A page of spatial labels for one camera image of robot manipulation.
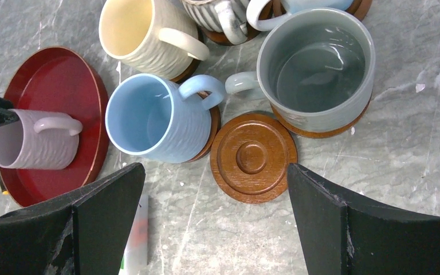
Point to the light blue ceramic mug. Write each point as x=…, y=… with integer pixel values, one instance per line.
x=155, y=118

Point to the dark red round tray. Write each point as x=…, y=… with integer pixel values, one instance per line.
x=59, y=80

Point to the grey ribbed ceramic cup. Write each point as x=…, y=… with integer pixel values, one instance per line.
x=223, y=16

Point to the mauve ceramic mug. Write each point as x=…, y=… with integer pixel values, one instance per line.
x=39, y=140

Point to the grey-green ceramic mug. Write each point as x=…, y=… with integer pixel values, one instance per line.
x=317, y=71

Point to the green label plastic box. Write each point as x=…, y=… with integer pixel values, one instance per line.
x=135, y=255

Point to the white ceramic mug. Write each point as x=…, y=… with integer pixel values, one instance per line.
x=255, y=7

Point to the cream ribbed ceramic mug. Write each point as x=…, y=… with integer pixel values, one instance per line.
x=153, y=37

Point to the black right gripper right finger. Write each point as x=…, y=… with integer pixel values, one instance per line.
x=344, y=232

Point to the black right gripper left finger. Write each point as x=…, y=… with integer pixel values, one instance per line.
x=84, y=231

